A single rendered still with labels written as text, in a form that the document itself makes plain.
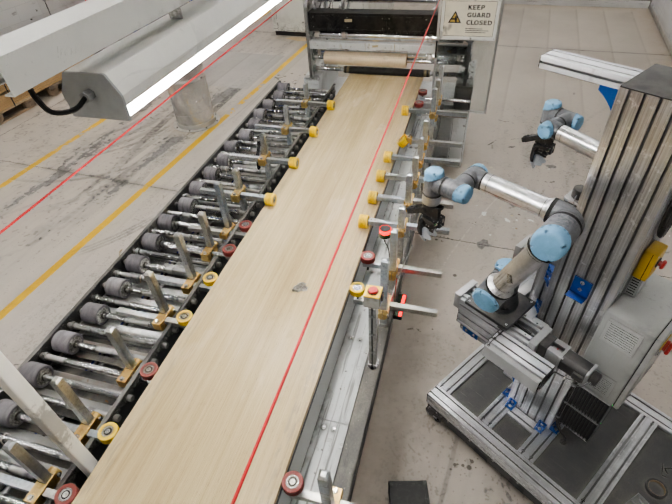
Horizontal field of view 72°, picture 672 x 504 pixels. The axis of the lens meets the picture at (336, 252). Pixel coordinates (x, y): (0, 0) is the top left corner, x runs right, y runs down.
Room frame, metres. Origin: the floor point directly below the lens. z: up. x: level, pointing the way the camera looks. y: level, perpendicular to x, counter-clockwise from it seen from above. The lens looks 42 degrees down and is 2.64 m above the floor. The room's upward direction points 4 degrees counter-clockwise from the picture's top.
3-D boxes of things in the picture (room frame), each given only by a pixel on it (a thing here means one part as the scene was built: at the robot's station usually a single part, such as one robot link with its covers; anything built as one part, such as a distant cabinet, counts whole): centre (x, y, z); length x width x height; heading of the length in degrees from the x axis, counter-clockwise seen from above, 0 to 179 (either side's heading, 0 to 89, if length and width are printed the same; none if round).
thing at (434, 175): (1.52, -0.40, 1.62); 0.09 x 0.08 x 0.11; 45
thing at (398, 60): (4.47, -0.60, 1.05); 1.43 x 0.12 x 0.12; 72
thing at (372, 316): (1.33, -0.14, 0.93); 0.05 x 0.05 x 0.45; 72
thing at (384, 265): (1.58, -0.22, 0.93); 0.04 x 0.04 x 0.48; 72
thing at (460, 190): (1.47, -0.48, 1.61); 0.11 x 0.11 x 0.08; 45
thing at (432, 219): (1.52, -0.41, 1.46); 0.09 x 0.08 x 0.12; 38
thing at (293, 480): (0.72, 0.22, 0.85); 0.08 x 0.08 x 0.11
